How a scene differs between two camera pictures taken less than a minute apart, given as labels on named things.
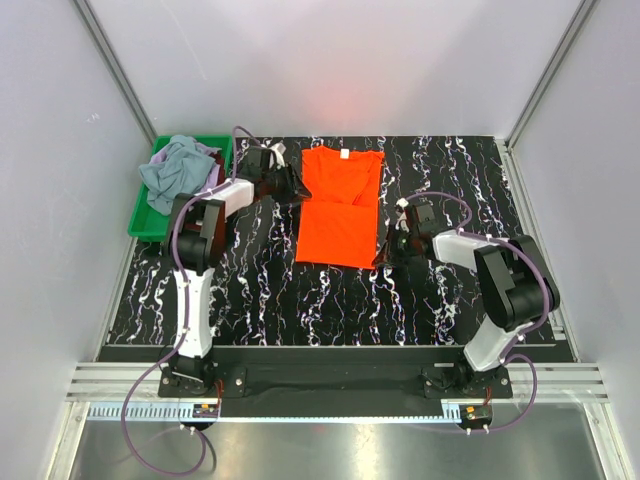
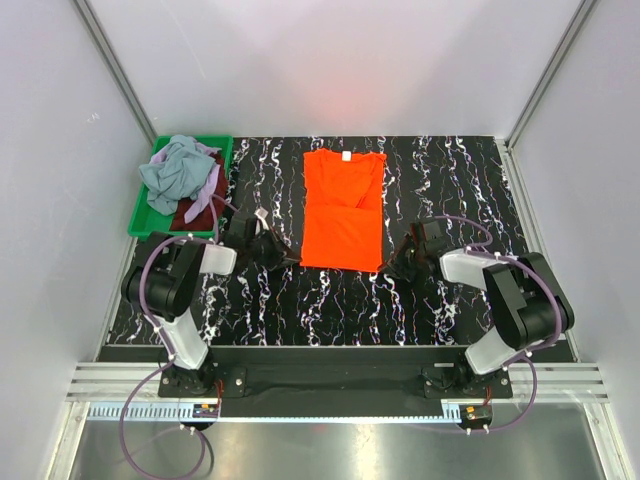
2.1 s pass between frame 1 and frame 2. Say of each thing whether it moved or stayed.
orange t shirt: stayed
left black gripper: moved
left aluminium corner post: stayed
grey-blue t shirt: stayed
